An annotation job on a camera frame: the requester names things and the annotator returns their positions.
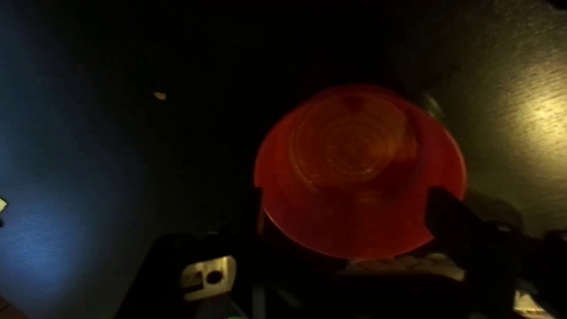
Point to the pink plastic bowl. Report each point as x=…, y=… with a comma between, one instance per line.
x=345, y=175

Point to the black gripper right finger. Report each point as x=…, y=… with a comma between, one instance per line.
x=498, y=260

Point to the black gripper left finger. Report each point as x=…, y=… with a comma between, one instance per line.
x=186, y=278

